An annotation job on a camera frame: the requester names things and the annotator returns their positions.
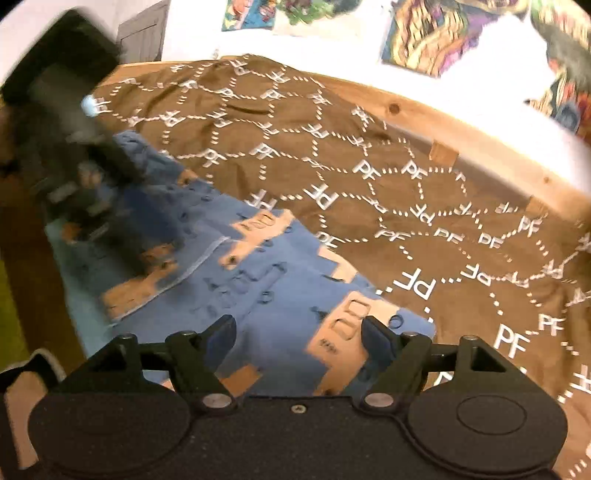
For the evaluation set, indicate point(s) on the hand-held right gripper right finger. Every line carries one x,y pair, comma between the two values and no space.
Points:
376,339

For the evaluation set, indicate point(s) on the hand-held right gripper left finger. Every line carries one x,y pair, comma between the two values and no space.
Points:
221,337

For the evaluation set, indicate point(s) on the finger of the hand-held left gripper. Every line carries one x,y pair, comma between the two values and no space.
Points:
134,235

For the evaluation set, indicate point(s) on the blue pants with orange cars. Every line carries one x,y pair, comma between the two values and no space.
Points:
277,286

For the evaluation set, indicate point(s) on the grey door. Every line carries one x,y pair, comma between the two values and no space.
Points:
143,32

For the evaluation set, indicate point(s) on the brown patchwork printed blanket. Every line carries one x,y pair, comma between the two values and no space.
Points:
369,194

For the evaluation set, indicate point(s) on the orange-haired cartoon wall poster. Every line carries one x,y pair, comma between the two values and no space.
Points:
247,14

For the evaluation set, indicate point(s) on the wooden bed frame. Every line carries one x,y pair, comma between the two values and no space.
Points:
461,134

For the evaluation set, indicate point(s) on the swirly colourful wall poster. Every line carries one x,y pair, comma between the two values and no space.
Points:
434,32

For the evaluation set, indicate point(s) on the torn colourful wall poster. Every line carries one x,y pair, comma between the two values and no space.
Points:
563,64

